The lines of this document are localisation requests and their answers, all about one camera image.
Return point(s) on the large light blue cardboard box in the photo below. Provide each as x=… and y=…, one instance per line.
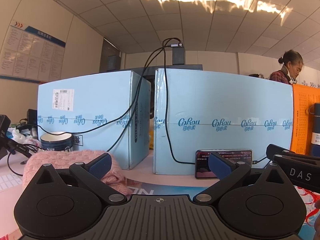
x=225, y=100

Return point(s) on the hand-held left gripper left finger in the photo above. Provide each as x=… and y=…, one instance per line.
x=101, y=167

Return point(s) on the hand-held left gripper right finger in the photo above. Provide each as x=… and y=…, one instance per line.
x=220, y=167

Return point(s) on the small black device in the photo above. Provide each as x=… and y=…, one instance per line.
x=32, y=117

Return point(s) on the pink knit sweater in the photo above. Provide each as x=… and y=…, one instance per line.
x=62, y=158

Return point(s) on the smartphone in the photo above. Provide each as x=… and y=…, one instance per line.
x=243, y=156

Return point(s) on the orange cardboard box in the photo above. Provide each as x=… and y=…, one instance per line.
x=300, y=117

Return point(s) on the white keyboard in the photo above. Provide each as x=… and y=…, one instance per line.
x=10, y=181

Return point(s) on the striped ceramic mug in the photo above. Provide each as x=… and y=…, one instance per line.
x=56, y=142

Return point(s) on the black power adapter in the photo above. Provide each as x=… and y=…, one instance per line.
x=178, y=55

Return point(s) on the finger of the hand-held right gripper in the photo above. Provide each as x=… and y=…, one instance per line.
x=275, y=149

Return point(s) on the dark blue thermos bottle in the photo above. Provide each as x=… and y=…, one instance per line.
x=316, y=130

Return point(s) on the light blue box with label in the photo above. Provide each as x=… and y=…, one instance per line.
x=82, y=100

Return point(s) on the black handheld device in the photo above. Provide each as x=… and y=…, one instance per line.
x=3, y=130

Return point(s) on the dark grey box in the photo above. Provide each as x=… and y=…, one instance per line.
x=113, y=62

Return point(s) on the white plastic bag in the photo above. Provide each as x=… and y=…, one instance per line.
x=18, y=137

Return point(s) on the wall notice board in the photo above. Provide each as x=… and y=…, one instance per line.
x=30, y=52

